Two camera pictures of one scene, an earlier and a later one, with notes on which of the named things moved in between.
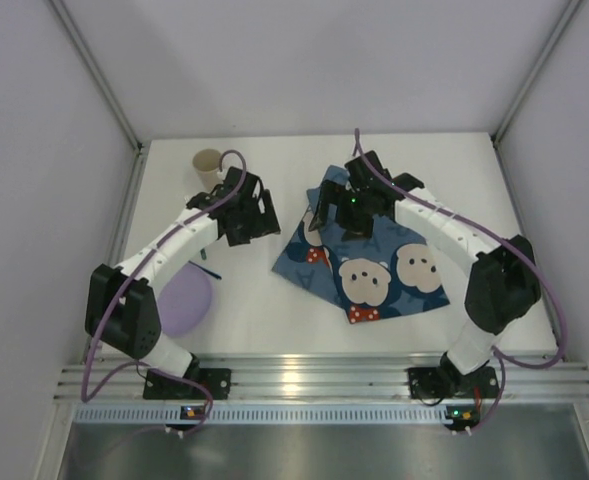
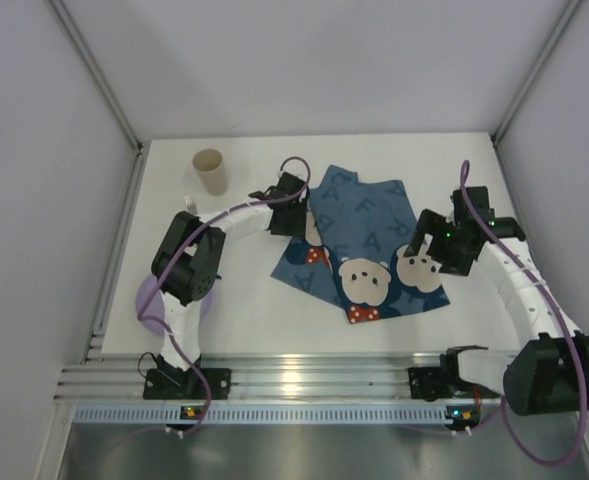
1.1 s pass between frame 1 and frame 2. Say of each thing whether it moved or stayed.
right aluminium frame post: stayed
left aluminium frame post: stayed
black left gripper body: moved
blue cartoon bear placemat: stayed
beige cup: stayed
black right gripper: moved
